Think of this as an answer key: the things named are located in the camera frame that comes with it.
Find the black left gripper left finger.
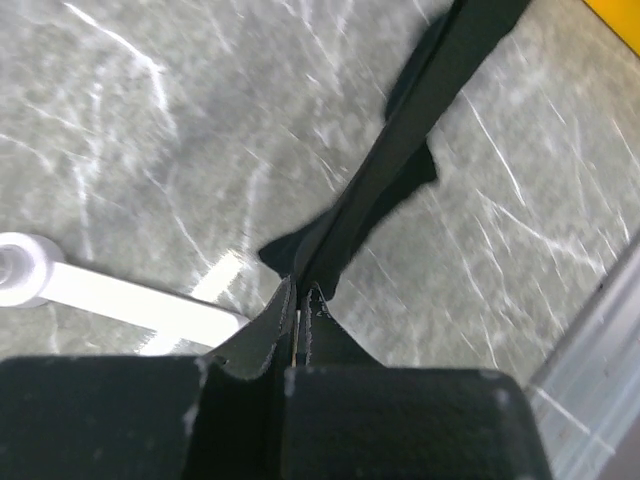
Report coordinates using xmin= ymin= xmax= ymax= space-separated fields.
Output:
xmin=1 ymin=280 xmax=292 ymax=479

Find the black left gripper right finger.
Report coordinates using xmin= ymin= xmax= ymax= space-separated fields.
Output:
xmin=283 ymin=287 xmax=551 ymax=479

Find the black underwear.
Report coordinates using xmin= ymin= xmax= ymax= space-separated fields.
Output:
xmin=259 ymin=1 xmax=529 ymax=298

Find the white metal clothes rack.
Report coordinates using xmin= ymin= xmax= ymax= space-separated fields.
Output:
xmin=1 ymin=232 xmax=248 ymax=347

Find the yellow plastic bin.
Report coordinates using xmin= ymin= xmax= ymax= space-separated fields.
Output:
xmin=585 ymin=0 xmax=640 ymax=55

